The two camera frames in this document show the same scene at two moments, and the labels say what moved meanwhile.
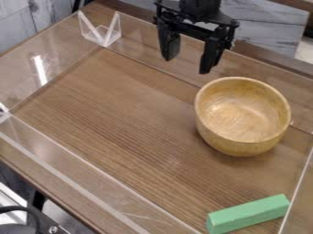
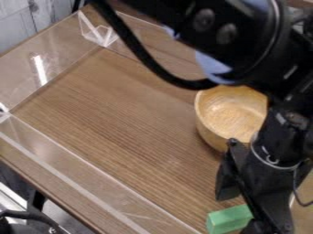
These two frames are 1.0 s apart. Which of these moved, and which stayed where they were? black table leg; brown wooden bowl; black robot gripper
Moved: black robot gripper
Stayed: brown wooden bowl; black table leg
